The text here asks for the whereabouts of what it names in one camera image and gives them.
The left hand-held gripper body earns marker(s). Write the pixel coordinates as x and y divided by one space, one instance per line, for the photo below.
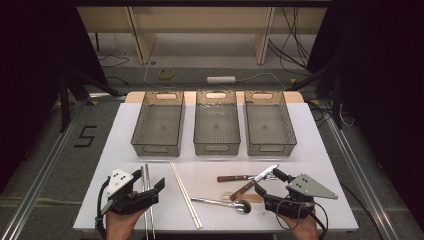
118 181

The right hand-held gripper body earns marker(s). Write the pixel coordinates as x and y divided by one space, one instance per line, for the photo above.
310 188

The translucent beige plastic spoon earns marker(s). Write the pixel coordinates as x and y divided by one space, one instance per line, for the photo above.
227 196

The metal spoon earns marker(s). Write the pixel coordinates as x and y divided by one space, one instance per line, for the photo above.
216 201

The smoky clear plastic bin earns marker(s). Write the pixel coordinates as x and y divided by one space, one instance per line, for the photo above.
158 125
268 125
216 125

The person's right hand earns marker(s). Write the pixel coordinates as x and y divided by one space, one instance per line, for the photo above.
305 230

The person's left hand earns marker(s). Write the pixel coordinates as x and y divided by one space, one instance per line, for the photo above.
118 226

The white table cover sheet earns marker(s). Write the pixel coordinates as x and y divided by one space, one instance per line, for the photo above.
216 222

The black metal stand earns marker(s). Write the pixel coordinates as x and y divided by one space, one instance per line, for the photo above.
64 103
337 106

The yellow tape roll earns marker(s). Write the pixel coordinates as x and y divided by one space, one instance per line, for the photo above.
161 74

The white power strip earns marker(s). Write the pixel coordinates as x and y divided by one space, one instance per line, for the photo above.
220 79

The black curtain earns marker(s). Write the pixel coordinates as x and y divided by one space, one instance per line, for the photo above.
383 83
33 66

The light wooden shelf unit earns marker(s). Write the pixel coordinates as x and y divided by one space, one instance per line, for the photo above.
200 20

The aluminium floor rail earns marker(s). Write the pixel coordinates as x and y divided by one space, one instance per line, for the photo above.
43 170
360 173

